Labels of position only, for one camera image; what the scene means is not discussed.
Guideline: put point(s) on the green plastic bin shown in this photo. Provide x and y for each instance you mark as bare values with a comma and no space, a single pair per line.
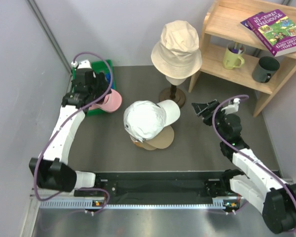
99,67

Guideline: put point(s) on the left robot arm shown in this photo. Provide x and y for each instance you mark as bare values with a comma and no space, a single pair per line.
51,170

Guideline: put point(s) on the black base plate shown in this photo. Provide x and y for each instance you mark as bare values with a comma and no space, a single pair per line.
168,187

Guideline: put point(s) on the blue item in bin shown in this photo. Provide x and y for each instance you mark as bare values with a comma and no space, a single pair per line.
108,78

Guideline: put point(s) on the pens in mug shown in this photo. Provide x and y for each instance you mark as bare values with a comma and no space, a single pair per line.
237,48

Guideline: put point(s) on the cream bucket hat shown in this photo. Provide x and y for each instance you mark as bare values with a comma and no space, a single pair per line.
177,53

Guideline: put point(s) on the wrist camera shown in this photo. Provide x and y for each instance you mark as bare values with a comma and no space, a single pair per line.
84,64
232,107

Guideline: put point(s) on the pink white baseball cap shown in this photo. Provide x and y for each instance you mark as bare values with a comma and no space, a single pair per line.
111,102

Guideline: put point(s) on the light green mug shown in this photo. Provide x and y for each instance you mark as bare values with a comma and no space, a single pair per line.
232,60

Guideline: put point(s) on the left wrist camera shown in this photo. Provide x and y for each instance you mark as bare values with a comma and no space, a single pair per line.
84,64

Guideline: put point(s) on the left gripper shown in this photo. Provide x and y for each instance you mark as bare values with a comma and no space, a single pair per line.
102,88

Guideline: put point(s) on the purple treehouse book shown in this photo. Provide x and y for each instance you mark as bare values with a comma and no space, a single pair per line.
276,31

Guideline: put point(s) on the cream mannequin head stand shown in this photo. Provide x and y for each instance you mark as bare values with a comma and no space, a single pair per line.
173,93

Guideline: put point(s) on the aluminium rail frame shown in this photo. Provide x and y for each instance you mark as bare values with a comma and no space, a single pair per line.
89,214

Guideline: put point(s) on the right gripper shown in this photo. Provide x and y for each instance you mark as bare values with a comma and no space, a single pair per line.
206,110

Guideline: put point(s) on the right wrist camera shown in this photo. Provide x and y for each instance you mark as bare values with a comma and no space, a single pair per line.
232,107

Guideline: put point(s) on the wooden mushroom hat stand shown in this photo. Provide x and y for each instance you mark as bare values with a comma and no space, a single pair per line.
136,142

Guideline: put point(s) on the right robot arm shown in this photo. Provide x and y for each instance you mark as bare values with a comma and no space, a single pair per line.
270,195

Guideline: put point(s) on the dark grey mug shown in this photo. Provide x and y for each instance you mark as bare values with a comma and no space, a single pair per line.
265,69

